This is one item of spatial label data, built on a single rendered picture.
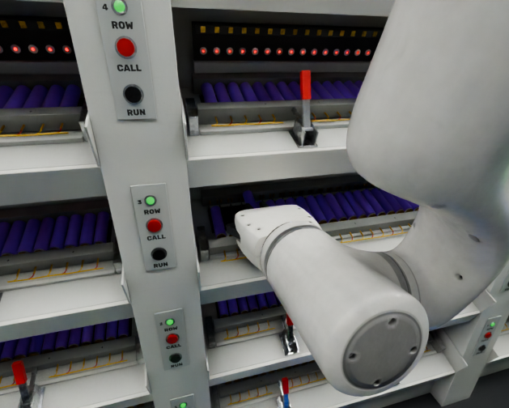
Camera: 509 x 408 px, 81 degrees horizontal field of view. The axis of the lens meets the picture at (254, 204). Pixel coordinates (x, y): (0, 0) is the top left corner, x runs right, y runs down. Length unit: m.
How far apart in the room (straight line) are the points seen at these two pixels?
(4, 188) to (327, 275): 0.35
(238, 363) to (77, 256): 0.33
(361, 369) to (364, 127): 0.16
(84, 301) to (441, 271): 0.43
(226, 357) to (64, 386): 0.27
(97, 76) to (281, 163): 0.23
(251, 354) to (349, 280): 0.42
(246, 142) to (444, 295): 0.27
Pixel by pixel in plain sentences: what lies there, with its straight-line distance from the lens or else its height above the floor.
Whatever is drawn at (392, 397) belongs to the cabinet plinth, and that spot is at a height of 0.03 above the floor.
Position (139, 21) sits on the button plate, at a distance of 0.35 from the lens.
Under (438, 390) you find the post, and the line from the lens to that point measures 1.08.
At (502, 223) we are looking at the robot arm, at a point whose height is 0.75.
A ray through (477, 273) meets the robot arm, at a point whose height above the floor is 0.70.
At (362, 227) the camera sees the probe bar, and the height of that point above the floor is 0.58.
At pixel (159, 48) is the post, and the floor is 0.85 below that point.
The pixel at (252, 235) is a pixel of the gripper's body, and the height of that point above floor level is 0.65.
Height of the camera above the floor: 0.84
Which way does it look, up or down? 25 degrees down
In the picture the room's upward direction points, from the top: straight up
